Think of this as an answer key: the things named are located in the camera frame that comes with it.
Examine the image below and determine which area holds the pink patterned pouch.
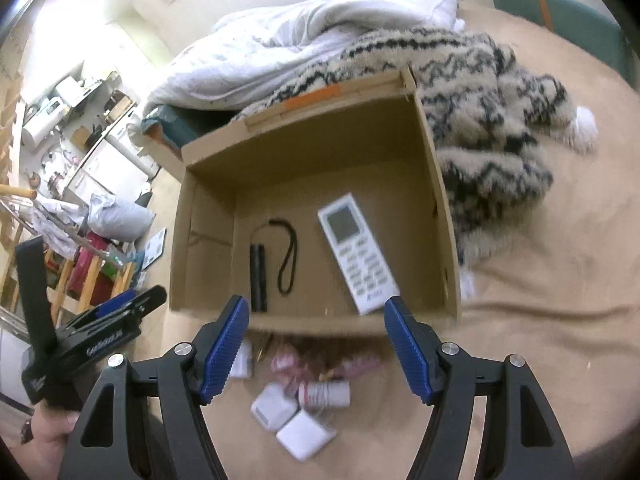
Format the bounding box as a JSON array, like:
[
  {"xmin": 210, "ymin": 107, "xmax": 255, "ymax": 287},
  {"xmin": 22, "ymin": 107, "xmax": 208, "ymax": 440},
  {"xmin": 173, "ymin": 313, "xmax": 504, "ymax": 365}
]
[{"xmin": 270, "ymin": 352, "xmax": 306, "ymax": 396}]

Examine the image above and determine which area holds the white bottle red label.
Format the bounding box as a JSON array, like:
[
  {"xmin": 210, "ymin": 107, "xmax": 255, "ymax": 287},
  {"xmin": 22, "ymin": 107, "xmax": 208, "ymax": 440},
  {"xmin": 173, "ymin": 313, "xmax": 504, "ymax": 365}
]
[{"xmin": 298, "ymin": 380, "xmax": 351, "ymax": 409}]

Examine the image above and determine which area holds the small pink tube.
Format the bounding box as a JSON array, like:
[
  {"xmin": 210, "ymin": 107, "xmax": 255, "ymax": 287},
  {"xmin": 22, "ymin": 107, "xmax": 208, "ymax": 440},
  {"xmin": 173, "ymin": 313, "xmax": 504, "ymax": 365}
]
[{"xmin": 320, "ymin": 357, "xmax": 373, "ymax": 381}]

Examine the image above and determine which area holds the red storage box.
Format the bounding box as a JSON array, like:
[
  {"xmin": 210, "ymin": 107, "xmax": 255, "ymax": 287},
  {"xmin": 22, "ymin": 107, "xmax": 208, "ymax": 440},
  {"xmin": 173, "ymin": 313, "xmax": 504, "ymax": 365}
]
[{"xmin": 67, "ymin": 232, "xmax": 113, "ymax": 306}]

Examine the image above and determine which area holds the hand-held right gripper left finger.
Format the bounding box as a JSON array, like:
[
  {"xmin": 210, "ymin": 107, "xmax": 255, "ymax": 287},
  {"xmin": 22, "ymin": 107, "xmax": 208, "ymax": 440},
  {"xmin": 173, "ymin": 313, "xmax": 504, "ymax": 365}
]
[{"xmin": 57, "ymin": 295, "xmax": 251, "ymax": 480}]

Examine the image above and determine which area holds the black flashlight with strap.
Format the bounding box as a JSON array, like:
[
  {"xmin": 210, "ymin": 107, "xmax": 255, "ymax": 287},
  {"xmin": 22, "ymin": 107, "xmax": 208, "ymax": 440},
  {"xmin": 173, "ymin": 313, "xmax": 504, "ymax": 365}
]
[{"xmin": 250, "ymin": 219, "xmax": 299, "ymax": 312}]

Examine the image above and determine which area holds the white pill bottle blue label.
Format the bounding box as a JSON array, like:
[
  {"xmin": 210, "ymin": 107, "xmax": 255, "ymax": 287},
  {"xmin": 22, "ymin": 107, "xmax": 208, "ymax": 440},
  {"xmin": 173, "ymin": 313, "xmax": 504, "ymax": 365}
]
[{"xmin": 227, "ymin": 337, "xmax": 254, "ymax": 380}]

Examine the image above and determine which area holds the cardboard box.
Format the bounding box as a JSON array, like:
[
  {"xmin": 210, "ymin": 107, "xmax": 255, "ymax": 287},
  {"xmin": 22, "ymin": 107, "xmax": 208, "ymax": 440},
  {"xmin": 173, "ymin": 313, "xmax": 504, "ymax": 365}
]
[{"xmin": 169, "ymin": 67, "xmax": 462, "ymax": 333}]

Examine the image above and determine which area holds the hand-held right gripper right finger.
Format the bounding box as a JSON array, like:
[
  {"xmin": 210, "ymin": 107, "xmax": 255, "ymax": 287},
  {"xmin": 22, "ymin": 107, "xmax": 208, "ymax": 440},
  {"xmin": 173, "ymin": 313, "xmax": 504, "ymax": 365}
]
[{"xmin": 384, "ymin": 296, "xmax": 576, "ymax": 480}]

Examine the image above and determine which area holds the white kitchen appliance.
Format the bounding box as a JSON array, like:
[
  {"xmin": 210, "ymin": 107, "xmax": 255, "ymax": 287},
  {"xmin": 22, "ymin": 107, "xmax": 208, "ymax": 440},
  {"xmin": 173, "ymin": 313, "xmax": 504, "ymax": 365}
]
[{"xmin": 22, "ymin": 110, "xmax": 63, "ymax": 148}]

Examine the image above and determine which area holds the grey stuffed bag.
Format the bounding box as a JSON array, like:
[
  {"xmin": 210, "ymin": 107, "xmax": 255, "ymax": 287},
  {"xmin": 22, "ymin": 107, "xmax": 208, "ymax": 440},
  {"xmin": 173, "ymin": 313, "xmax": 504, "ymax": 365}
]
[{"xmin": 90, "ymin": 194, "xmax": 157, "ymax": 241}]

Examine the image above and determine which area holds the white remote control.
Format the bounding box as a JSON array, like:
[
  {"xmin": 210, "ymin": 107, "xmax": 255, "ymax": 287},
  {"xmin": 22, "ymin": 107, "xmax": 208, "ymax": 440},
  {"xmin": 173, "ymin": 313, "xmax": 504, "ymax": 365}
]
[{"xmin": 318, "ymin": 192, "xmax": 401, "ymax": 316}]

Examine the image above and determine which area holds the teal cushion with orange stripe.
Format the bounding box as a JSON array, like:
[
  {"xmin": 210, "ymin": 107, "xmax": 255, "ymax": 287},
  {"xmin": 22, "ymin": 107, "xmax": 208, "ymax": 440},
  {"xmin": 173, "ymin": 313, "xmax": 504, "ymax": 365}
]
[
  {"xmin": 487, "ymin": 0, "xmax": 632, "ymax": 83},
  {"xmin": 141, "ymin": 104, "xmax": 201, "ymax": 153}
]

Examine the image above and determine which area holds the white kitchen counter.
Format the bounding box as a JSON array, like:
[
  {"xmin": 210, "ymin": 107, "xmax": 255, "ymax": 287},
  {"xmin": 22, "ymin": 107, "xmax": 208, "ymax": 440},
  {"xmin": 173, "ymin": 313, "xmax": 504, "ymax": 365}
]
[{"xmin": 65, "ymin": 105, "xmax": 161, "ymax": 201}]

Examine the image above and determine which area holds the white bathroom scale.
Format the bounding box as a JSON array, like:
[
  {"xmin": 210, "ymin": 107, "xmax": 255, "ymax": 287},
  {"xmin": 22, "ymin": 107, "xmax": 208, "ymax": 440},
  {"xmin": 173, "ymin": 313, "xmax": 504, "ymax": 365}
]
[{"xmin": 141, "ymin": 227, "xmax": 168, "ymax": 272}]

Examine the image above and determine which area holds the white rounded case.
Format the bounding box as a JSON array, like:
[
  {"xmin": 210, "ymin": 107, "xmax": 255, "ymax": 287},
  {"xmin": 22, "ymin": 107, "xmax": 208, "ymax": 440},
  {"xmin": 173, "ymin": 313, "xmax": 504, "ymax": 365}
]
[{"xmin": 276, "ymin": 410, "xmax": 337, "ymax": 462}]

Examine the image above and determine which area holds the wooden rack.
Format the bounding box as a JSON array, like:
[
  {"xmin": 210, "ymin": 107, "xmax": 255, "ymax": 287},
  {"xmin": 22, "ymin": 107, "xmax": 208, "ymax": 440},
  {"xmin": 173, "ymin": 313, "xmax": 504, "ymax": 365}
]
[{"xmin": 0, "ymin": 185, "xmax": 136, "ymax": 321}]

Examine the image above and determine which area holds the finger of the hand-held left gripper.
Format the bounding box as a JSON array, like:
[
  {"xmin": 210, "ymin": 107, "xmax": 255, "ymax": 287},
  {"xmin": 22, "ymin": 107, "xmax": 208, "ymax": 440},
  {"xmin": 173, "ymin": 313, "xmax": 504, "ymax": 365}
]
[
  {"xmin": 95, "ymin": 288, "xmax": 139, "ymax": 317},
  {"xmin": 107, "ymin": 285, "xmax": 168, "ymax": 332}
]

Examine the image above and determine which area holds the beige bed sheet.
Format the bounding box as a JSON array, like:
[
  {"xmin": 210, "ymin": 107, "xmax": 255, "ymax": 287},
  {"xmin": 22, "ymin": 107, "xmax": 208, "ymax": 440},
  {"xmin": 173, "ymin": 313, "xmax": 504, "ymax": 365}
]
[{"xmin": 132, "ymin": 2, "xmax": 640, "ymax": 461}]

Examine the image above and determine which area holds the person's left hand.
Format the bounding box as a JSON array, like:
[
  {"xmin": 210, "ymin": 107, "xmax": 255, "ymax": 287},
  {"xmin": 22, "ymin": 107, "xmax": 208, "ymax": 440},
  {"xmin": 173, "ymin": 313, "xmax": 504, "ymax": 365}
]
[{"xmin": 30, "ymin": 402, "xmax": 81, "ymax": 457}]

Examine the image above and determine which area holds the black patterned fleece blanket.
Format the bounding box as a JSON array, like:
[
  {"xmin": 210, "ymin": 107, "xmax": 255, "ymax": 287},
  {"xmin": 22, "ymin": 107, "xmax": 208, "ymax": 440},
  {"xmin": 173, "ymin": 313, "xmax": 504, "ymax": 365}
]
[{"xmin": 232, "ymin": 27, "xmax": 599, "ymax": 267}]

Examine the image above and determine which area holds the white hanging cloth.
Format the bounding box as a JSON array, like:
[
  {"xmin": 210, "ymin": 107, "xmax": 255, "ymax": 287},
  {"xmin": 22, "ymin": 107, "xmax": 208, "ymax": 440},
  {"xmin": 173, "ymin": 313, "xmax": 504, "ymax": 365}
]
[{"xmin": 30, "ymin": 197, "xmax": 83, "ymax": 256}]

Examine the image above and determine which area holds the white duvet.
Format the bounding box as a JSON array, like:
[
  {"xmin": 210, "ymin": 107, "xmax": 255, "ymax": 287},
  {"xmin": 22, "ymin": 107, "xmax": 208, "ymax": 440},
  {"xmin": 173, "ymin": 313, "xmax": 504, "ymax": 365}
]
[{"xmin": 147, "ymin": 0, "xmax": 466, "ymax": 111}]

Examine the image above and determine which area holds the white charger cube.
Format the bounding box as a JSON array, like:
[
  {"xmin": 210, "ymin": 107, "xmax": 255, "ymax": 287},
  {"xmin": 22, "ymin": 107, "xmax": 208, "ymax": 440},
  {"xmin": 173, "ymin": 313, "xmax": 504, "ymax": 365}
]
[{"xmin": 251, "ymin": 384, "xmax": 301, "ymax": 433}]

